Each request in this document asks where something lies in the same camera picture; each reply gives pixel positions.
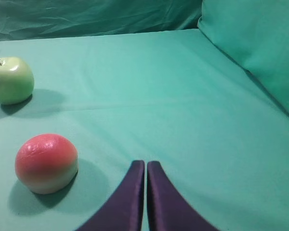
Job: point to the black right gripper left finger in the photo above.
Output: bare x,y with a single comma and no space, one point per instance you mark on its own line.
123,211

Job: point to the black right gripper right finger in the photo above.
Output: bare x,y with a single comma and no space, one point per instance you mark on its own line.
167,210

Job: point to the green cloth backdrop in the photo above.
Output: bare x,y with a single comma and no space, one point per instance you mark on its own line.
254,33

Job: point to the green apple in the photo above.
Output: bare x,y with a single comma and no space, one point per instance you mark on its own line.
16,80

